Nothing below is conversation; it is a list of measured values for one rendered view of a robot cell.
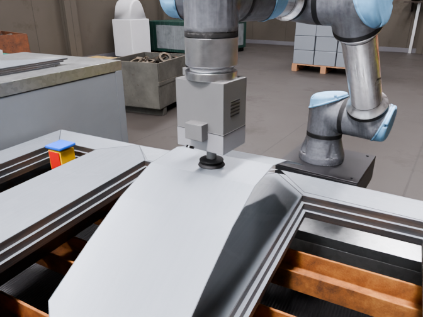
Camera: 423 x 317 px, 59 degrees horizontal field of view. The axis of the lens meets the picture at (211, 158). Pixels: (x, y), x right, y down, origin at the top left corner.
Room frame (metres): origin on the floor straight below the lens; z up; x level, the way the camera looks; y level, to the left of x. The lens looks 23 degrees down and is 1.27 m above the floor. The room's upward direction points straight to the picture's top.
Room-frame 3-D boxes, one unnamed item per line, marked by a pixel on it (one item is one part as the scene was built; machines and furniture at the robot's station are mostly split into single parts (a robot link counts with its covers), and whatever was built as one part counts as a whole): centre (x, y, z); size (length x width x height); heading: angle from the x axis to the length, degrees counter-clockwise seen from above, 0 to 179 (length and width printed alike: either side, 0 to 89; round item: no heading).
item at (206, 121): (0.53, 0.01, 1.12); 0.10 x 0.09 x 0.16; 145
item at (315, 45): (7.66, -2.39, 0.61); 1.28 x 0.82 x 1.22; 58
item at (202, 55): (0.54, 0.00, 1.20); 0.08 x 0.08 x 0.05
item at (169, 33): (10.76, 0.39, 0.42); 2.13 x 1.95 x 0.84; 147
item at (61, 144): (1.02, 0.44, 0.88); 0.06 x 0.06 x 0.02; 63
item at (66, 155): (1.02, 0.44, 0.78); 0.05 x 0.05 x 0.19; 63
